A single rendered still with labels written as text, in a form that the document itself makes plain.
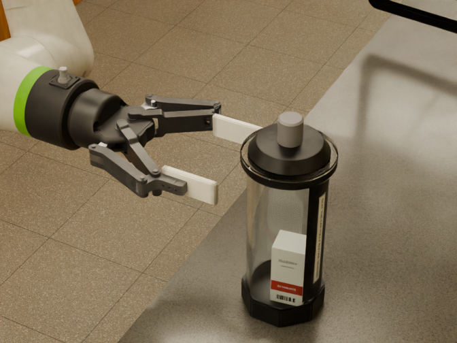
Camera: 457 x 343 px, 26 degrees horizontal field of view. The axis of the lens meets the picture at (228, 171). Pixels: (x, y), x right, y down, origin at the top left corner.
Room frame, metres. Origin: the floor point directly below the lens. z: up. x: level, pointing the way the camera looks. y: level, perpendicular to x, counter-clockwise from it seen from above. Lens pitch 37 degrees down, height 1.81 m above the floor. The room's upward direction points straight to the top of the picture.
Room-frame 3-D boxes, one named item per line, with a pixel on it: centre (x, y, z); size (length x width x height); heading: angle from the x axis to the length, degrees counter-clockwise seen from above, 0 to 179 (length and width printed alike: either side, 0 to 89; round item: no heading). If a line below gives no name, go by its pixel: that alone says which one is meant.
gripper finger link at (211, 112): (1.01, 0.07, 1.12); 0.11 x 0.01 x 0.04; 97
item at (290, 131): (0.89, -0.07, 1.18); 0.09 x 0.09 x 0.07
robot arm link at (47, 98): (1.04, 0.20, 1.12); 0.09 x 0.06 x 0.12; 152
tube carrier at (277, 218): (0.89, -0.07, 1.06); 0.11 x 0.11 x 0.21
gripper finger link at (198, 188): (0.89, 0.04, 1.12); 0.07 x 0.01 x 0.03; 62
